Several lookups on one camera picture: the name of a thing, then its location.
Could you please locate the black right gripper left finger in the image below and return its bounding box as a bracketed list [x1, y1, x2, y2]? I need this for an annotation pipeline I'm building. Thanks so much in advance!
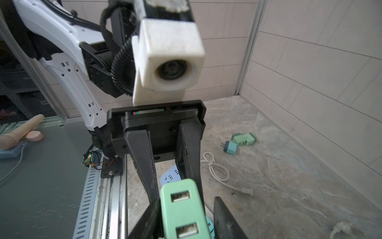
[128, 199, 163, 239]

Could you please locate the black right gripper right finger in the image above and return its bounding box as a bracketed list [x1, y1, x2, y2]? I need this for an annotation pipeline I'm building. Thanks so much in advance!
[213, 197, 248, 239]

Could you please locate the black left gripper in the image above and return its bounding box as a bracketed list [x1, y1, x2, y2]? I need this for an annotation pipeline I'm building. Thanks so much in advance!
[107, 100, 207, 203]

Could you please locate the green charger cube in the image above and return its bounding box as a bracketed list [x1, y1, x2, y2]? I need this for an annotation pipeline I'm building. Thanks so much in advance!
[243, 132, 257, 145]
[231, 133, 246, 146]
[160, 179, 211, 239]

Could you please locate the teal charger cube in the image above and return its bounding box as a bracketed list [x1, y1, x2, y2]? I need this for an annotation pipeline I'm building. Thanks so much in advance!
[206, 216, 215, 239]
[221, 141, 238, 155]

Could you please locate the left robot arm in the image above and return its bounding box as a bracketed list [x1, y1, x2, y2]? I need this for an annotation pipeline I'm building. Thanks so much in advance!
[1, 1, 207, 201]

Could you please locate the blue round power cube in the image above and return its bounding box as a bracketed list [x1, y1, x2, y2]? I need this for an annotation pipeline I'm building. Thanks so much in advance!
[160, 165, 182, 186]

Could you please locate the left circuit board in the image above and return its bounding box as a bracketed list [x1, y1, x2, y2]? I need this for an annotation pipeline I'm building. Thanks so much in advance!
[82, 150, 104, 170]

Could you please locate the pink round pad outside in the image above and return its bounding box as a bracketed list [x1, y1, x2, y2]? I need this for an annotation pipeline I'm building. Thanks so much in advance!
[24, 130, 43, 142]

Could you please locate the white cable of blue cube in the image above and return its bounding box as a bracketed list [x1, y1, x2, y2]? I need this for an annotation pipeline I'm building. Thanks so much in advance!
[200, 151, 254, 197]

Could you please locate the aluminium rail frame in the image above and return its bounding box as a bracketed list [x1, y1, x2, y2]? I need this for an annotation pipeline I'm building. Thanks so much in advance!
[72, 159, 128, 239]

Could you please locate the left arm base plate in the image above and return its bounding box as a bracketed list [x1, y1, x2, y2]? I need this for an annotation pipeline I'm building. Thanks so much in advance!
[100, 156, 124, 179]

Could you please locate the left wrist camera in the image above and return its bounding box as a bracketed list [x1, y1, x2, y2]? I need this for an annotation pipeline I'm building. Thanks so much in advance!
[132, 1, 206, 106]

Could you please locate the white power strip cord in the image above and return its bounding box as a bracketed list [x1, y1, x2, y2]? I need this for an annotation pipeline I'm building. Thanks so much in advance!
[328, 220, 354, 239]

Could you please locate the wooden handle tool outside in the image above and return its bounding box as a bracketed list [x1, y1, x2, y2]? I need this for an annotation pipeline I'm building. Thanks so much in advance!
[1, 114, 45, 150]

